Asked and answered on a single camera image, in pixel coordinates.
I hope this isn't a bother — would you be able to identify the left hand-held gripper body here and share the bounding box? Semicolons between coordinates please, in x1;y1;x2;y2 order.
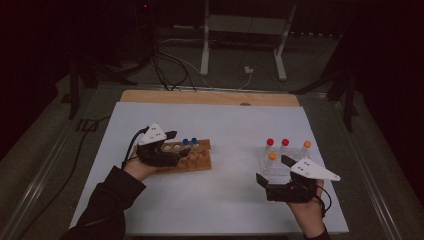
135;122;181;168

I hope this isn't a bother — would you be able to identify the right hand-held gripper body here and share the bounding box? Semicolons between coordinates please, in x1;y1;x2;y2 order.
265;157;342;204

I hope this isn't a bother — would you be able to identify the clear acrylic tube rack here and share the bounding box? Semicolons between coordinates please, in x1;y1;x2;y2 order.
259;146;313;177

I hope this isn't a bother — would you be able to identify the orange cap test tube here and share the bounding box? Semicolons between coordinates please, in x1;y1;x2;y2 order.
299;140;312;160
264;151;278;174

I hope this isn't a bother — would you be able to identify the wooden test tube rack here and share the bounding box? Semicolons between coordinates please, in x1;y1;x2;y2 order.
131;138;213;175

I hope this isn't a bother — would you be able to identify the person's left hand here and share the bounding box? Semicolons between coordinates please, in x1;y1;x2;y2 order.
123;157;168;183

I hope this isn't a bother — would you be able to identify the person's right hand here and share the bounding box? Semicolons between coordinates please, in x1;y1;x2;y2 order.
287;179;328;239

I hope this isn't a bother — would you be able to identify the grey metal stand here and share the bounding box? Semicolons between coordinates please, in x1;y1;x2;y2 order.
199;0;298;82

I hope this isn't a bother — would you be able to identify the black tripod stand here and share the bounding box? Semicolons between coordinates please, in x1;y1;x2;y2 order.
61;58;138;120

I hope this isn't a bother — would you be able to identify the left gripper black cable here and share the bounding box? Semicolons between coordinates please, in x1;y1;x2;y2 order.
120;126;150;169

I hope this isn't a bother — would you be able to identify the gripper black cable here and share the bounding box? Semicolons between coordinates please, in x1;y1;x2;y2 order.
120;126;150;169
313;184;334;219

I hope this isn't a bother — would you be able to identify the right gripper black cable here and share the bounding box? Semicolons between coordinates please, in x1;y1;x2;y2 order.
313;184;334;219

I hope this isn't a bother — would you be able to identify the black floor cable bundle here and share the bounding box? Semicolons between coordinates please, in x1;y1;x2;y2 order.
150;43;198;93

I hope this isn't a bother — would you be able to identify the white floor cable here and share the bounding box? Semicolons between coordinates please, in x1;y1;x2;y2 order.
158;49;253;91

